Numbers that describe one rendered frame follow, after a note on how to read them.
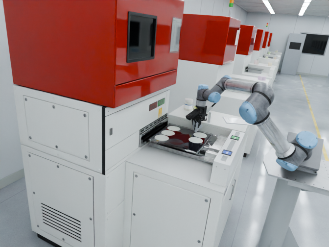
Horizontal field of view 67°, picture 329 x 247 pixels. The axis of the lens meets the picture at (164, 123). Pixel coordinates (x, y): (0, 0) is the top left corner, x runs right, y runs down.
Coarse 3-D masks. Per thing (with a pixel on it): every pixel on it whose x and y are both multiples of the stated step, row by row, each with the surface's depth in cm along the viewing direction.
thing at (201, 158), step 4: (152, 144) 179; (156, 144) 177; (160, 144) 178; (160, 148) 177; (164, 148) 175; (168, 148) 174; (172, 148) 173; (176, 148) 173; (172, 152) 174; (176, 152) 172; (180, 152) 171; (184, 152) 170; (188, 152) 169; (188, 156) 169; (192, 156) 168; (196, 156) 166; (200, 156) 166; (200, 160) 166; (204, 160) 165
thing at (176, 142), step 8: (184, 128) 196; (152, 136) 177; (168, 136) 179; (176, 136) 181; (184, 136) 182; (192, 136) 183; (208, 136) 186; (176, 144) 169; (184, 144) 170; (192, 144) 171; (200, 144) 172
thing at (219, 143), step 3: (216, 141) 184; (219, 141) 184; (222, 141) 185; (213, 144) 178; (216, 144) 179; (219, 144) 179; (222, 144) 180; (219, 147) 175; (207, 156) 160; (204, 159) 161; (207, 159) 160; (210, 159) 159; (213, 159) 158
